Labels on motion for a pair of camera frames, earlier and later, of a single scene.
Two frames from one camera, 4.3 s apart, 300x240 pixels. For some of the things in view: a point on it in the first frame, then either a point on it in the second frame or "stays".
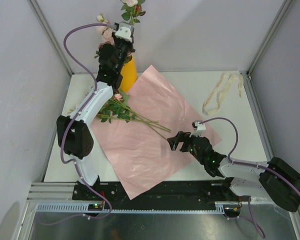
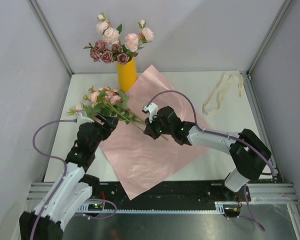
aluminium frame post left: (36, 7) stays
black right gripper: (181, 137) → (149, 130)
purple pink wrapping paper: (136, 152) stays
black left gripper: (130, 47) → (111, 122)
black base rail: (101, 193) stays
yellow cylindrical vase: (129, 74) stays
